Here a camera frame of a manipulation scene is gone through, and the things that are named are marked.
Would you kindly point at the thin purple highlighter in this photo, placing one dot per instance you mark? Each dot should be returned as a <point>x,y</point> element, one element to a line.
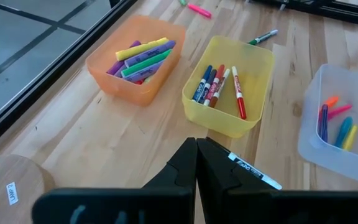
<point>324,124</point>

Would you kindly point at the black dry-erase marker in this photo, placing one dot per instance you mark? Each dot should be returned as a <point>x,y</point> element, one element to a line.
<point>253,171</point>
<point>208,85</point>

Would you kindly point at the blue dry-erase marker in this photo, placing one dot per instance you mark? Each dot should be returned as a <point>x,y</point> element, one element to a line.
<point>202,84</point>

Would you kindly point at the thick pink highlighter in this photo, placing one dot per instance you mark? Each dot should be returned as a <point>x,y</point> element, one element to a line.
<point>139,81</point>

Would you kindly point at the clear plastic bin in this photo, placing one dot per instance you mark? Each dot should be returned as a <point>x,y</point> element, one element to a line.
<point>309,149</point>

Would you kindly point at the thin yellow highlighter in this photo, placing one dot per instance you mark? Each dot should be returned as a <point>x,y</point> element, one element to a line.
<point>350,138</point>

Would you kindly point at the thin teal highlighter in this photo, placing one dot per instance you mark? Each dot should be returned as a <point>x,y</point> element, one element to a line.
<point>343,132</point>

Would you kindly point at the thin orange highlighter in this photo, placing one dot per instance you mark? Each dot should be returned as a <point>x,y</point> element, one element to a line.
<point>332,101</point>

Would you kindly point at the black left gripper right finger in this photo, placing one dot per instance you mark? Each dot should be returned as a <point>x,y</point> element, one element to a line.
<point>213,174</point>

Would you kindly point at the thick purple highlighter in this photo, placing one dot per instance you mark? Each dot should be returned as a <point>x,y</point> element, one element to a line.
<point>120,71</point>
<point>149,53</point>
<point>143,73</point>
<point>114,68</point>

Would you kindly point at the yellow plastic bin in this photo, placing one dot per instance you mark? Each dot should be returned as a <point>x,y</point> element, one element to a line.
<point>222,123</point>

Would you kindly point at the orange plastic bin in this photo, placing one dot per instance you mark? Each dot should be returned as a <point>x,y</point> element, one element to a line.
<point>126,93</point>

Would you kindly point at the white cylinder lamp wooden base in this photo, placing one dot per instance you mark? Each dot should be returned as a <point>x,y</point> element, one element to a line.
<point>11,171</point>

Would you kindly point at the thick green highlighter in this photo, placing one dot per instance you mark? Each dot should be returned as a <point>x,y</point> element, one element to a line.
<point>146,62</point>

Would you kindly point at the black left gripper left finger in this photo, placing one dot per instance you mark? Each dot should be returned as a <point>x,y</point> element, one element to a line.
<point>182,171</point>

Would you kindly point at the brown dry-erase marker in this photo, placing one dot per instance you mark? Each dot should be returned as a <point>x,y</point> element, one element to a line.
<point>219,90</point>

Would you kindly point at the black aluminium rig frame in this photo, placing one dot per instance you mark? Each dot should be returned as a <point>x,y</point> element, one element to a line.
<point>353,14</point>

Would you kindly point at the thin pink highlighter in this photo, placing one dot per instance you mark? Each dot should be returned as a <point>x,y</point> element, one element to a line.
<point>199,10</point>
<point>339,111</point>

